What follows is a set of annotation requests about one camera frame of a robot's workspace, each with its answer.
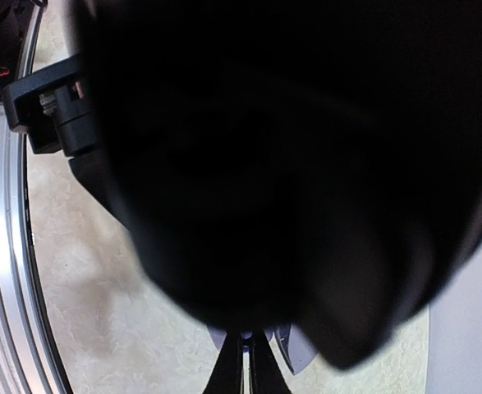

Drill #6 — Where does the purple earbud charging case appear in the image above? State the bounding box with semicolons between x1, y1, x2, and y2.
207;322;322;375

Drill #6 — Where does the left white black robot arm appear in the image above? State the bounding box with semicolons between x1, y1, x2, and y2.
3;1;482;369

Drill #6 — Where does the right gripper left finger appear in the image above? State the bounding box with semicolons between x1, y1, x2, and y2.
203;332;244;394

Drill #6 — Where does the aluminium front rail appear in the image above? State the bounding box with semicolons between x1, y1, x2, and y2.
0;0;76;394

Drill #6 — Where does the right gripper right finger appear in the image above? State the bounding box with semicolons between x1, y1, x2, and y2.
248;331;291;394

